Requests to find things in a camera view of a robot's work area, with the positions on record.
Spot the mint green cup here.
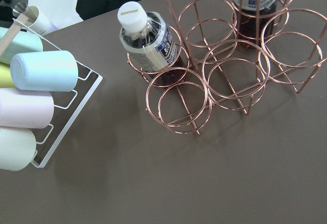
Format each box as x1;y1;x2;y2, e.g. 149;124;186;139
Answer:
1;31;43;65

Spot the cream cup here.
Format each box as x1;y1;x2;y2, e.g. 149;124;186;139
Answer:
1;127;36;171

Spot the pink cup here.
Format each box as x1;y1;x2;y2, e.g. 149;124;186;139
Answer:
1;88;54;129

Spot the white wire cup rack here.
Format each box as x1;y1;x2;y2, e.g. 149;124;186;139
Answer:
12;14;104;169

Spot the light blue cup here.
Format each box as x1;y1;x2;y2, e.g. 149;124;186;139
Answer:
10;51;78;92

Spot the tea bottle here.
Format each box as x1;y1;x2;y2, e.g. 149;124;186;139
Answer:
117;1;186;86
232;0;277;44

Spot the copper wire bottle rack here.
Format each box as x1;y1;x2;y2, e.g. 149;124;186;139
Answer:
127;0;326;134

